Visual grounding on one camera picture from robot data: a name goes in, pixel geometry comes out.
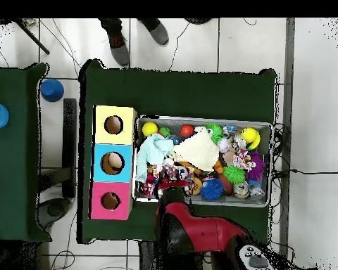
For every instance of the wooden box with three holes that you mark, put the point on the wooden box with three holes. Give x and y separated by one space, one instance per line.
112 164

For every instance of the black tripod leg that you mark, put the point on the black tripod leg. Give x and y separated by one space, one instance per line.
33 38

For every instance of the blue spiky ball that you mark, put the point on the blue spiky ball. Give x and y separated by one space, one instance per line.
211 189

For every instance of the dark green side table cloth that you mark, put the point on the dark green side table cloth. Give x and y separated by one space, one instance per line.
14 197

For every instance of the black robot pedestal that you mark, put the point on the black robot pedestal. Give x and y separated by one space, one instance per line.
146 258

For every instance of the yellow smiley ball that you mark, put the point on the yellow smiley ball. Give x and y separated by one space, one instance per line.
249 135

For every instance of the red robot arm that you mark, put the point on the red robot arm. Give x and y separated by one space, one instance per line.
202 233

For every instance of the silver crushed soda can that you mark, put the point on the silver crushed soda can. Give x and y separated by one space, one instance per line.
240 189

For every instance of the cream waffle cloth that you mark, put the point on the cream waffle cloth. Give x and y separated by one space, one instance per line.
197 152

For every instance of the dark stand base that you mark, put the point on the dark stand base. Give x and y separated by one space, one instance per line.
55 209

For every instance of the black round base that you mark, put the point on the black round base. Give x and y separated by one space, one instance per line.
197 20

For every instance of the red orange ball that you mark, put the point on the red orange ball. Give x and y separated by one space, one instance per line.
186 130

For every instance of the black upright panel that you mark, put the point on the black upright panel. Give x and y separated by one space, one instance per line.
69 146

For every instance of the green furry toy with eyes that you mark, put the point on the green furry toy with eyes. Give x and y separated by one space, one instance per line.
215 132

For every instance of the plain yellow ball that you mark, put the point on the plain yellow ball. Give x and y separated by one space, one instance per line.
149 129

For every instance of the purple spiky monster toy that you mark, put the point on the purple spiky monster toy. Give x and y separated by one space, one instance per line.
256 166

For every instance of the person's foot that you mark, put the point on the person's foot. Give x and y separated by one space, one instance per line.
119 52
160 35

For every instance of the mint green cloth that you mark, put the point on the mint green cloth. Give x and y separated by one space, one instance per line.
152 152

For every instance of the blue plastic cup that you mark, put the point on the blue plastic cup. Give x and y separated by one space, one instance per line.
52 90

